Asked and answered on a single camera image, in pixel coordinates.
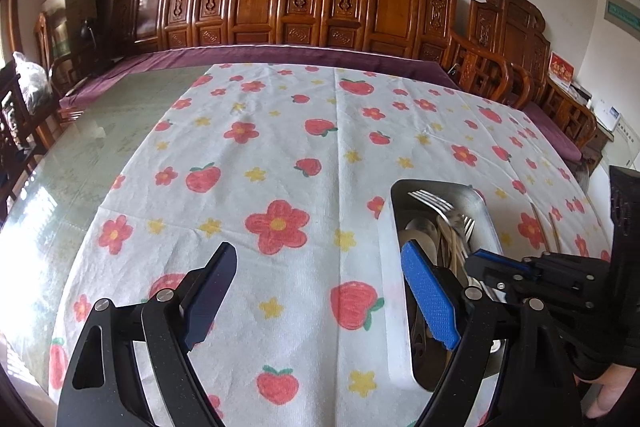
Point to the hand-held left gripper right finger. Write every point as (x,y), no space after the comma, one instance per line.
(430,297)

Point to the floral strawberry tablecloth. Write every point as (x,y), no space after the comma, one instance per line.
(300,117)

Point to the carved wooden armchair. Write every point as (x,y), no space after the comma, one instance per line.
(520,37)

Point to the steel fork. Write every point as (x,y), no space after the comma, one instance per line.
(457,219)

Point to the person's right hand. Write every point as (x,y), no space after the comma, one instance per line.
(612,382)

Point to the steel spoon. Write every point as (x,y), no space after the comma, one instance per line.
(420,237)

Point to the red gift box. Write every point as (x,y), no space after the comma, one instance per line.
(562,68)

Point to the white and blue box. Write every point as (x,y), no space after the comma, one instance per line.
(609,118)

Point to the clear plastic bag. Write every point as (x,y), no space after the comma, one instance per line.
(30,82)

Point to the wooden chopsticks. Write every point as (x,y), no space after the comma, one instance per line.
(448,252)

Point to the green-edged wall sign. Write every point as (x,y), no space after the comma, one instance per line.
(622,13)

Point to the white paper stack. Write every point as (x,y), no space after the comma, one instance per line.
(582,92)

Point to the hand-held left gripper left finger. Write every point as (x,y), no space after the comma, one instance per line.
(210,302)

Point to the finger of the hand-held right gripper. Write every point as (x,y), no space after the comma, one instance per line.
(505,262)
(492,277)

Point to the wooden side table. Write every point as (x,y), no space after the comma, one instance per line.
(597,144)

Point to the dark wooden chair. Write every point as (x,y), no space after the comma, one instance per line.
(25,132)

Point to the steel tray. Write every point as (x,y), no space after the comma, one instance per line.
(480,212)

